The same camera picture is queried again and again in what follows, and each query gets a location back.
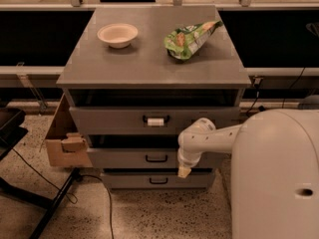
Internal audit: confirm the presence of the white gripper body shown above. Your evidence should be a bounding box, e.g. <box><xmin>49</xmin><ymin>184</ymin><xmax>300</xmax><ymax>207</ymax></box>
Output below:
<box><xmin>177</xmin><ymin>148</ymin><xmax>201</xmax><ymax>168</ymax></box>

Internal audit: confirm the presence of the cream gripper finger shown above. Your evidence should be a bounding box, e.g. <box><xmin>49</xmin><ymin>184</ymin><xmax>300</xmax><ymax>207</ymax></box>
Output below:
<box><xmin>177</xmin><ymin>165</ymin><xmax>191</xmax><ymax>178</ymax></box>

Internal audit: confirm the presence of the grey drawer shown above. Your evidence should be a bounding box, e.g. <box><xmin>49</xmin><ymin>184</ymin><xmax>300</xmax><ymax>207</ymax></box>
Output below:
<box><xmin>70</xmin><ymin>107</ymin><xmax>239</xmax><ymax>135</ymax></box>
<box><xmin>101</xmin><ymin>172</ymin><xmax>215</xmax><ymax>189</ymax></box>
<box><xmin>87</xmin><ymin>146</ymin><xmax>224</xmax><ymax>169</ymax></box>

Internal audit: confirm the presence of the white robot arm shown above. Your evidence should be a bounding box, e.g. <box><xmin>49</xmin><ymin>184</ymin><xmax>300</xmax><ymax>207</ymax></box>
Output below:
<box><xmin>177</xmin><ymin>109</ymin><xmax>319</xmax><ymax>239</ymax></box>

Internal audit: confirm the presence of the grey bottom drawer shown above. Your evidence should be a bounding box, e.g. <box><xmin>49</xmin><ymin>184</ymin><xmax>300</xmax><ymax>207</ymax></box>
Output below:
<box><xmin>101</xmin><ymin>172</ymin><xmax>215</xmax><ymax>189</ymax></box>

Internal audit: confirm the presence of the grey drawer cabinet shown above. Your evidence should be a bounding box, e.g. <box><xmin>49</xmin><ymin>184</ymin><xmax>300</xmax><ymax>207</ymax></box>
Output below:
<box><xmin>57</xmin><ymin>6</ymin><xmax>250</xmax><ymax>175</ymax></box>

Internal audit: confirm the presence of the grey top drawer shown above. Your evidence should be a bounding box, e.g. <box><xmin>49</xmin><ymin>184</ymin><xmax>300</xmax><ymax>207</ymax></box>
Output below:
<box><xmin>70</xmin><ymin>107</ymin><xmax>239</xmax><ymax>135</ymax></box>

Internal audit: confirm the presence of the green chip bag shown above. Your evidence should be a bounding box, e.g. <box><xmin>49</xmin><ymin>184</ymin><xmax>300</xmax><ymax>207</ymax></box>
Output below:
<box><xmin>163</xmin><ymin>21</ymin><xmax>223</xmax><ymax>62</ymax></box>

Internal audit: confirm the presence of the brown cardboard box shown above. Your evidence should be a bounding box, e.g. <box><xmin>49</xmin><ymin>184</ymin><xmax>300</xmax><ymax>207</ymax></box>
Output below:
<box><xmin>45</xmin><ymin>96</ymin><xmax>92</xmax><ymax>167</ymax></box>

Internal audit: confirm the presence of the white paper bowl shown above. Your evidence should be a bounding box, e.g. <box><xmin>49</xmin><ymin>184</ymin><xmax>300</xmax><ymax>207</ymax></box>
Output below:
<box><xmin>97</xmin><ymin>23</ymin><xmax>139</xmax><ymax>49</ymax></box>

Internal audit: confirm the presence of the black floor cable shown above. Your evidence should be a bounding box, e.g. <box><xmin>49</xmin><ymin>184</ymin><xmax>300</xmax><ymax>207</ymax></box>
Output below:
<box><xmin>81</xmin><ymin>173</ymin><xmax>115</xmax><ymax>239</ymax></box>

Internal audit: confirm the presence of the black cable right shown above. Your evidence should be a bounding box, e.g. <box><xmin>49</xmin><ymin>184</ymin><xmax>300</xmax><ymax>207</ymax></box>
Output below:
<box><xmin>244</xmin><ymin>67</ymin><xmax>307</xmax><ymax>116</ymax></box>

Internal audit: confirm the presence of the black stand frame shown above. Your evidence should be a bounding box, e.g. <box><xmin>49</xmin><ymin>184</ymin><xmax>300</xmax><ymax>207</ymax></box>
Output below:
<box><xmin>0</xmin><ymin>115</ymin><xmax>81</xmax><ymax>239</ymax></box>

